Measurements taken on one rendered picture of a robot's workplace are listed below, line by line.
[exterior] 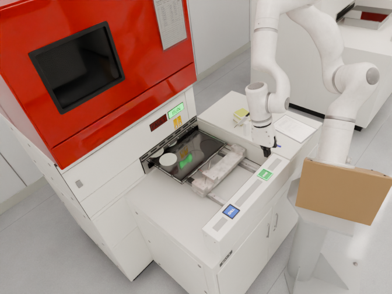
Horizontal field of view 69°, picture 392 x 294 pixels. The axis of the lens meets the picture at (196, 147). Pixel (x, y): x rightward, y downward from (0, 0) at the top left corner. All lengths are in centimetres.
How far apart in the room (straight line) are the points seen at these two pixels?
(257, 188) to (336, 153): 36
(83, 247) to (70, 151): 143
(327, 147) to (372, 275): 123
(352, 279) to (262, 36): 168
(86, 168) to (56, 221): 150
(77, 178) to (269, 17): 103
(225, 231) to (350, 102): 72
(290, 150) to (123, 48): 92
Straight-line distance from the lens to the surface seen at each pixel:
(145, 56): 130
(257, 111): 113
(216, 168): 154
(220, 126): 166
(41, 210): 301
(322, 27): 129
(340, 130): 131
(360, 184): 130
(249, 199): 131
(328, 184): 132
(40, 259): 269
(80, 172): 138
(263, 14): 117
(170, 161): 159
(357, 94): 131
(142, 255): 208
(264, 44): 114
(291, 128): 165
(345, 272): 229
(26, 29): 106
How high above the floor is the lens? 201
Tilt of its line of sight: 42 degrees down
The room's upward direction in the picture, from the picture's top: 9 degrees counter-clockwise
